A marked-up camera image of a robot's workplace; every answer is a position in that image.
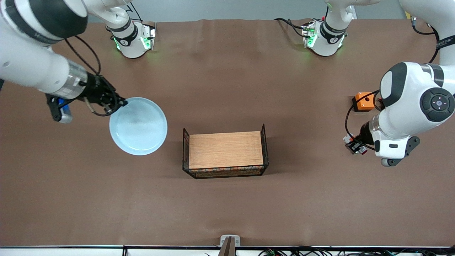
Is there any red-tipped button switch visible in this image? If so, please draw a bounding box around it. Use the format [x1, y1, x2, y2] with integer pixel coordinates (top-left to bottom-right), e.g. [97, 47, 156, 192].
[343, 135, 368, 155]

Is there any light blue round plate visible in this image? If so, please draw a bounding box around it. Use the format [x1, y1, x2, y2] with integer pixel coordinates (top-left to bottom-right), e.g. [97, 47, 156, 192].
[109, 97, 168, 156]

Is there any arm base box green light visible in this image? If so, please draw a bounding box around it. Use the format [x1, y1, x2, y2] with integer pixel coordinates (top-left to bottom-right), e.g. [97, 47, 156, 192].
[140, 22, 157, 50]
[301, 21, 317, 48]

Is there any orange button box with hole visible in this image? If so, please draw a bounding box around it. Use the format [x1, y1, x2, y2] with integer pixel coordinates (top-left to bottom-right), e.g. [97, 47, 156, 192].
[352, 92, 379, 113]

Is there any wooden board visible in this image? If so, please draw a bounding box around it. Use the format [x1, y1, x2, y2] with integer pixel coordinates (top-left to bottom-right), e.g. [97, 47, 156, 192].
[189, 131, 264, 170]

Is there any brown table cover sheet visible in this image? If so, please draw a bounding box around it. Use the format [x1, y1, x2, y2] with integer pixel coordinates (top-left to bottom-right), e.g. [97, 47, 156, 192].
[0, 18, 455, 247]

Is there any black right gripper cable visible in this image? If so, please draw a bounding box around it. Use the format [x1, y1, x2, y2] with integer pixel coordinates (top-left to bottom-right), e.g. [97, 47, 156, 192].
[64, 34, 120, 117]

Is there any black wire basket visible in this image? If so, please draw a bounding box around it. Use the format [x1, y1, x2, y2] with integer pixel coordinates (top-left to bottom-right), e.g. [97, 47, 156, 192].
[182, 123, 269, 179]

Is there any black cable bundle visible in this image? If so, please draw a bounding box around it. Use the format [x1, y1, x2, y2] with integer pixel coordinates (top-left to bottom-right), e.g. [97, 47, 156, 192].
[258, 246, 455, 256]

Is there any black base cable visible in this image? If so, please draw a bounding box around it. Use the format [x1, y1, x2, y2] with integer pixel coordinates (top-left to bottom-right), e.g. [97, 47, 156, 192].
[274, 17, 307, 38]

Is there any white table edge rail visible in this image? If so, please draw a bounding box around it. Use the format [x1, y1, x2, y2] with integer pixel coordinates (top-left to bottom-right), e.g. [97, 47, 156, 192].
[0, 245, 455, 256]

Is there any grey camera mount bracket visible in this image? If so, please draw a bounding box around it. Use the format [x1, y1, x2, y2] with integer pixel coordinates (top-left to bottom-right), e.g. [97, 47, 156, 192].
[218, 235, 241, 256]

